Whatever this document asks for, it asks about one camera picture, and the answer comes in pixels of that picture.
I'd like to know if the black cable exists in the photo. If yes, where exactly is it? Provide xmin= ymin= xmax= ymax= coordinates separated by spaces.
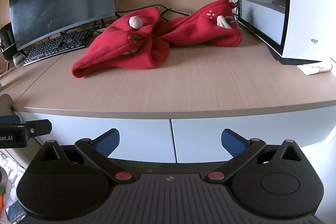
xmin=115 ymin=5 xmax=192 ymax=24

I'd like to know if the black keyboard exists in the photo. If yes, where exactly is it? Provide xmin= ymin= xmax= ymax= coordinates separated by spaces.
xmin=23 ymin=29 xmax=93 ymax=66

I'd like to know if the black speaker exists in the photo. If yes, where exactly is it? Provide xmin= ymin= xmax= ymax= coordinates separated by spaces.
xmin=0 ymin=22 xmax=17 ymax=62

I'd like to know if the white desk drawer front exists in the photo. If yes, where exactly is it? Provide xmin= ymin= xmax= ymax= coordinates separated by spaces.
xmin=16 ymin=111 xmax=176 ymax=164
xmin=171 ymin=101 xmax=336 ymax=164

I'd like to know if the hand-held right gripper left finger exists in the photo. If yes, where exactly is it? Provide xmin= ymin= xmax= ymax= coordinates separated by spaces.
xmin=39 ymin=129 xmax=135 ymax=184

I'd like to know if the smartphone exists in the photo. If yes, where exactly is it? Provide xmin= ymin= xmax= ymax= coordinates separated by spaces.
xmin=5 ymin=200 xmax=25 ymax=223

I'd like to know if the red fleece hooded garment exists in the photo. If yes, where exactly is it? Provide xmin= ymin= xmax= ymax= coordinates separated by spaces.
xmin=71 ymin=0 xmax=242 ymax=79

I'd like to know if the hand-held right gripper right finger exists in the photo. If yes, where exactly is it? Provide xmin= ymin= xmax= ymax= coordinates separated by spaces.
xmin=206 ymin=129 xmax=302 ymax=184

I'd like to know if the white printed tissue packet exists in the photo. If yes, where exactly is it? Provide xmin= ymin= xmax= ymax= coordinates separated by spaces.
xmin=298 ymin=61 xmax=334 ymax=75

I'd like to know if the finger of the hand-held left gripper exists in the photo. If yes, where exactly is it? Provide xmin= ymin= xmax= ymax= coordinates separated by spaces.
xmin=0 ymin=115 xmax=52 ymax=137

